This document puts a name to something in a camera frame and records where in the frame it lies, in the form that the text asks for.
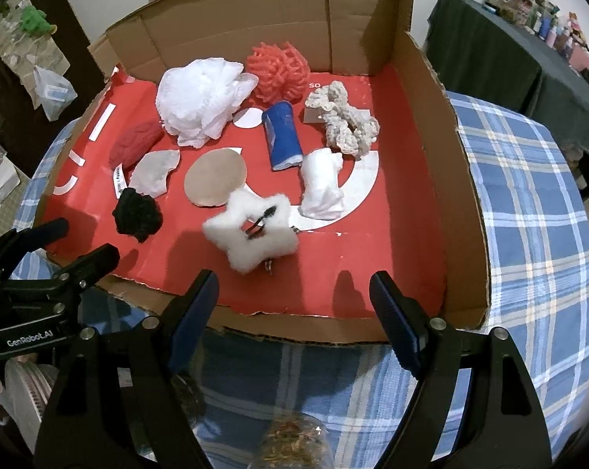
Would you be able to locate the hanging door organiser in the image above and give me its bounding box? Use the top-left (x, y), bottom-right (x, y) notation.
top-left (0, 7), bottom-right (70, 89)

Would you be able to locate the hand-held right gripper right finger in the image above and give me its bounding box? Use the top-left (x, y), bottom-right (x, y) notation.
top-left (369, 270), bottom-right (553, 469)

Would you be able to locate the white translucent sheet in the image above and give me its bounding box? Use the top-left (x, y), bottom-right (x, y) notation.
top-left (129, 149), bottom-right (181, 197)

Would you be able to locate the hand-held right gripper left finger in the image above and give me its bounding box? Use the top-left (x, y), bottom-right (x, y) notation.
top-left (33, 269), bottom-right (220, 469)

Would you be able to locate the black scrunchie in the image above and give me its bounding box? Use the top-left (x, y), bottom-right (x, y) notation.
top-left (112, 187), bottom-right (163, 243)

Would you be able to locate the cardboard box with red inside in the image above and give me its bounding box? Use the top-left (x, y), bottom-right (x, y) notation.
top-left (33, 0), bottom-right (493, 345)

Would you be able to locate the dark cloth covered table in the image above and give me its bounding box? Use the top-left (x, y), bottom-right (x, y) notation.
top-left (426, 0), bottom-right (589, 162)

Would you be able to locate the white mesh bath pouf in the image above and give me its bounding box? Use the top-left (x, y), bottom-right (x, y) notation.
top-left (156, 57), bottom-right (259, 150)

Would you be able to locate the beige round powder puff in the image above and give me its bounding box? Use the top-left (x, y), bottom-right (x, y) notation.
top-left (184, 149), bottom-right (249, 207)

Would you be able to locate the coral red mesh bath pouf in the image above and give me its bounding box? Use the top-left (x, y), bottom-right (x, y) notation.
top-left (246, 41), bottom-right (311, 106)

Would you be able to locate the dark wooden door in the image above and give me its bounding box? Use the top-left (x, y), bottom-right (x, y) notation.
top-left (0, 0), bottom-right (104, 177)

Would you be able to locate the green plush toy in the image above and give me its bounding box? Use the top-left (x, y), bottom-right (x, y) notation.
top-left (20, 5), bottom-right (58, 37)

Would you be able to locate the cream crochet scrunchie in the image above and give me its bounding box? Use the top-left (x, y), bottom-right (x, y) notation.
top-left (305, 81), bottom-right (381, 159)

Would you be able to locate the row of cosmetic bottles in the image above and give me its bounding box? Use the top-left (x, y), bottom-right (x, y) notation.
top-left (422, 0), bottom-right (589, 91)

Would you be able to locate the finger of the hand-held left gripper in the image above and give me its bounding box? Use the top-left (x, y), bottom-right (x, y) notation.
top-left (0, 218), bottom-right (70, 279)
top-left (45, 243), bottom-right (120, 299)

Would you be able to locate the fluffy white star hair clip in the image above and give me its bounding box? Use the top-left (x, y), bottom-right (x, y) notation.
top-left (203, 190), bottom-right (300, 274)

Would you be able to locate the white cloth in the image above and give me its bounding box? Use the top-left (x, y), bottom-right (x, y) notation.
top-left (298, 150), bottom-right (345, 220)

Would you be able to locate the red knitted pouch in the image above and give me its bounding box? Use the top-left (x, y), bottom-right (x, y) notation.
top-left (108, 118), bottom-right (164, 201)

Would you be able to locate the white plastic bag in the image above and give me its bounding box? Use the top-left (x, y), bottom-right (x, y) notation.
top-left (32, 64), bottom-right (77, 122)

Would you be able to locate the small glass jar metal lid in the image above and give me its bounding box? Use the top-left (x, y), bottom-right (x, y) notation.
top-left (255, 417), bottom-right (332, 469)

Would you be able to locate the blue bandage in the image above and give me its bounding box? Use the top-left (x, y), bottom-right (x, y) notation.
top-left (261, 102), bottom-right (302, 172)

